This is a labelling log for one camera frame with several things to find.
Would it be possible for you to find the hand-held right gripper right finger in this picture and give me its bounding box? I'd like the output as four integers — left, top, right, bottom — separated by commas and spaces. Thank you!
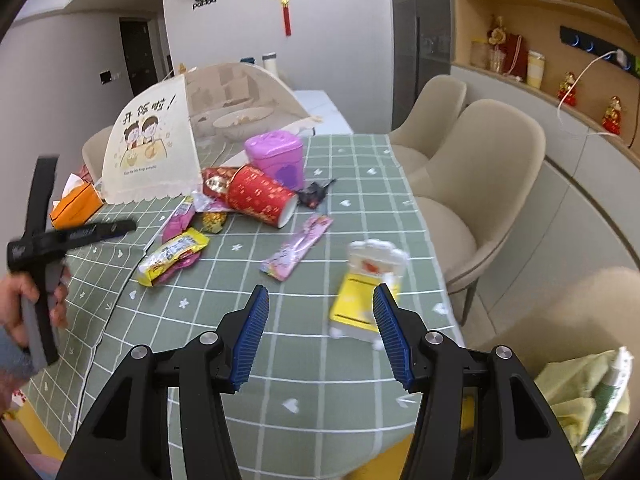
372, 282, 586, 480

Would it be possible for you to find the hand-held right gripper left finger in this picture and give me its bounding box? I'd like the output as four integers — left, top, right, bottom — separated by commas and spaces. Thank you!
55, 284, 271, 480

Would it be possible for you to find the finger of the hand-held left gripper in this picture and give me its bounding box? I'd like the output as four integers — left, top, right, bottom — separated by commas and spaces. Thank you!
55, 219, 137, 250

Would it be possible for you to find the red cylindrical can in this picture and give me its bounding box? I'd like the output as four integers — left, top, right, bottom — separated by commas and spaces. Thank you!
226, 164, 299, 230

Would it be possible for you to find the light green plastic bag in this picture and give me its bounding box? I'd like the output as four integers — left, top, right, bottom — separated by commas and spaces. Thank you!
532, 346, 632, 479

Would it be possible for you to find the person's left forearm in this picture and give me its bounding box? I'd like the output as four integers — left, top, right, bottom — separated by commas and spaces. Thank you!
0, 332, 35, 421

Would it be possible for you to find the person's left hand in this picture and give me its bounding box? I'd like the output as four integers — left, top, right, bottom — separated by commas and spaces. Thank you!
0, 274, 69, 347

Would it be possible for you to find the orange tissue box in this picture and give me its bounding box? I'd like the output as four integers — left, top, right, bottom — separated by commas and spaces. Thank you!
49, 172, 105, 231

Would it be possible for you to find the yellow white carton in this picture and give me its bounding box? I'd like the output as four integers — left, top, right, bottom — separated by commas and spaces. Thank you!
328, 240, 407, 352

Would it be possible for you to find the green checked tablecloth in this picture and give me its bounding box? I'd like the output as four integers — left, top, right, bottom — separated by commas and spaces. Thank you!
22, 132, 466, 476

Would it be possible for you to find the yellow snack packet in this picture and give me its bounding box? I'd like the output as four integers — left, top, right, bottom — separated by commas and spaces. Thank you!
137, 227, 210, 288

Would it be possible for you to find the pink snack packet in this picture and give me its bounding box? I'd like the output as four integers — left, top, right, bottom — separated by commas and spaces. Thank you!
161, 197, 197, 246

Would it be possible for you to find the beige upholstered chair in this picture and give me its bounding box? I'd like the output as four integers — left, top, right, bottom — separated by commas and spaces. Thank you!
82, 125, 117, 183
409, 99, 547, 326
389, 75, 469, 176

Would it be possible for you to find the beige chair behind table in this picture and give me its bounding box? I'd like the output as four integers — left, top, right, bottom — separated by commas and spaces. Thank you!
102, 62, 322, 206

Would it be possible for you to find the pink flat wrapper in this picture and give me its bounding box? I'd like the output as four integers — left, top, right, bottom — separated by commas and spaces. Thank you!
260, 213, 335, 282

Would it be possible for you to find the gold candy wrapper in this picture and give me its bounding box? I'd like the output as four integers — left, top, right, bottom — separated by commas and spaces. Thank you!
202, 210, 229, 235

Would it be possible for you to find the black crumpled wrapper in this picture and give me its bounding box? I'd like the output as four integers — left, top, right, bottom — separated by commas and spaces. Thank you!
298, 177, 337, 210

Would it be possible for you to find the dark door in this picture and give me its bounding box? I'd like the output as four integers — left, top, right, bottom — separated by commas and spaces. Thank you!
119, 16, 154, 99

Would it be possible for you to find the white bowl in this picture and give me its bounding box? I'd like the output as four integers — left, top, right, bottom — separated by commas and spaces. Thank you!
212, 106, 275, 142

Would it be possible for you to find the purple tin box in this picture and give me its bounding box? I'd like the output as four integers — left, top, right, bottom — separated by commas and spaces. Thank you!
244, 130, 305, 192

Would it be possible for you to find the glass jar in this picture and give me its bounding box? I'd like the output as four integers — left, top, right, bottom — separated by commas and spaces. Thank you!
469, 37, 492, 70

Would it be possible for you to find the yellow lidded cup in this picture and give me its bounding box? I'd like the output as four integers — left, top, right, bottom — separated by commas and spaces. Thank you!
526, 50, 545, 90

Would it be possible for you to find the red figurine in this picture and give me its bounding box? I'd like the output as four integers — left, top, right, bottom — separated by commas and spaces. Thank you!
601, 96, 624, 136
557, 71, 579, 108

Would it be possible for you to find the small red gift bag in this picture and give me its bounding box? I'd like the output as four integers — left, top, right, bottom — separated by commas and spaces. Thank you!
487, 15, 527, 82

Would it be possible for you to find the built-in shelf cabinet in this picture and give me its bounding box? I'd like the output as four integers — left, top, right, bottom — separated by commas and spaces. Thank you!
449, 0, 640, 281

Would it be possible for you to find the black power strip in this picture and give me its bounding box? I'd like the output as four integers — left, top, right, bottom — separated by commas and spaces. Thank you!
559, 25, 640, 79

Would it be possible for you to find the white charging cable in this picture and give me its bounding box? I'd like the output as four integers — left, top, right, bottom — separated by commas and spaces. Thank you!
555, 50, 624, 137

